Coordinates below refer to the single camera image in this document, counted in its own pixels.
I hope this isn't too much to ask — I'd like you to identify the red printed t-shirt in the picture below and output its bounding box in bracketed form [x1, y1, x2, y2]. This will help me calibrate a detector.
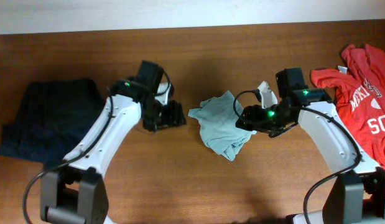
[310, 44, 385, 169]

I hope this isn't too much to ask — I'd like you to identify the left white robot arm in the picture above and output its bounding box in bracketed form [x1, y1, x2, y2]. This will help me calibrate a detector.
[40, 60, 186, 224]

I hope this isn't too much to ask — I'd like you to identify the light teal t-shirt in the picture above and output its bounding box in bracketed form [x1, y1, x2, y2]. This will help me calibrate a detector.
[188, 91, 257, 161]

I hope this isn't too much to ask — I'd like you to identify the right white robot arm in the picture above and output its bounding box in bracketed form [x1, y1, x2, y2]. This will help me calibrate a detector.
[235, 68, 385, 224]

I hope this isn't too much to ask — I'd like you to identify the dark navy garment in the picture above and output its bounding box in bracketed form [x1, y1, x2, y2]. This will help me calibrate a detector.
[0, 78, 105, 163]

